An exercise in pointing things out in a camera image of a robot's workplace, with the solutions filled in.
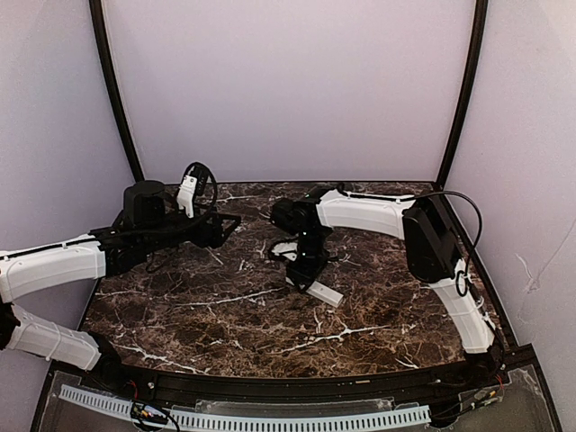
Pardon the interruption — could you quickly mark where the right black frame post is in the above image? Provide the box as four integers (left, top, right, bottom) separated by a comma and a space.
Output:
436, 0, 489, 190

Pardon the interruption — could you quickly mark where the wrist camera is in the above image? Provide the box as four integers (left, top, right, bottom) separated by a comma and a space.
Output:
175, 162, 210, 219
267, 238, 298, 262

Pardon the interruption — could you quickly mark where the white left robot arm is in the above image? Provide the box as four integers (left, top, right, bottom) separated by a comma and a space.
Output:
1, 175, 241, 372

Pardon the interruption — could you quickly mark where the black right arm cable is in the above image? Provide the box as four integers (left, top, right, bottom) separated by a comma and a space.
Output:
346, 191, 483, 298

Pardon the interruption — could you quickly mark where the grey slotted cable duct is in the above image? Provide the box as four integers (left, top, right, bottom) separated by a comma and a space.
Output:
58, 384, 431, 431

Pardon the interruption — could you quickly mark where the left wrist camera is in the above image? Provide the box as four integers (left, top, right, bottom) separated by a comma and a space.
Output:
175, 162, 210, 219

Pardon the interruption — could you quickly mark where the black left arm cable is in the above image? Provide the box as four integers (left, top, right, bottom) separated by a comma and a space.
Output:
89, 161, 220, 274

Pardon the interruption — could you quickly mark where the black frame post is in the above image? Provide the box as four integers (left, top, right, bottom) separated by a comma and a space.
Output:
88, 0, 145, 182
436, 0, 489, 190

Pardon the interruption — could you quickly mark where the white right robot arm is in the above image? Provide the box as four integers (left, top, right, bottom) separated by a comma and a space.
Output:
268, 184, 505, 388

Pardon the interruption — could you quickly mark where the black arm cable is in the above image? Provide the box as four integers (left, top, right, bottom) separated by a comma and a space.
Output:
89, 161, 220, 274
346, 191, 483, 298

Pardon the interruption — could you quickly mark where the black front table rail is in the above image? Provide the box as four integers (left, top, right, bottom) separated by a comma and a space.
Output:
112, 364, 478, 409

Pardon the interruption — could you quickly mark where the left black frame post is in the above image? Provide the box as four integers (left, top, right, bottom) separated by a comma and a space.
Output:
88, 0, 145, 182

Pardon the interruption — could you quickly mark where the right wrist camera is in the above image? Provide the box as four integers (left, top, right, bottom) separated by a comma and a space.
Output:
267, 238, 298, 262

